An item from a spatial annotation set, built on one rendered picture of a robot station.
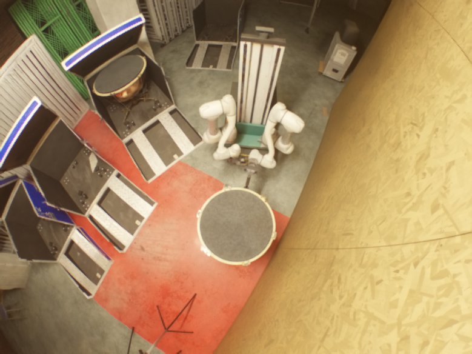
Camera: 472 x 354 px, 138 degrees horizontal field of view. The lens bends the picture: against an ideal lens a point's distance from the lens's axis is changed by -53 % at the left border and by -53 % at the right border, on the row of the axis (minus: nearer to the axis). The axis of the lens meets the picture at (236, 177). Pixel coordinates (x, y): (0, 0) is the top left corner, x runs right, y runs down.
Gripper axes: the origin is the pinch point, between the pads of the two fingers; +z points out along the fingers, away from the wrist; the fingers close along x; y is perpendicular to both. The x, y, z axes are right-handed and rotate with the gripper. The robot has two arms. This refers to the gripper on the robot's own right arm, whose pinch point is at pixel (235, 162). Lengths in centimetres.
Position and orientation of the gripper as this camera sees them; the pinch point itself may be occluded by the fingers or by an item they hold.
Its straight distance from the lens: 236.2
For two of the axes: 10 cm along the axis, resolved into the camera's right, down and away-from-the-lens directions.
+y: 1.0, -9.4, 3.4
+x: -9.9, -1.0, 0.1
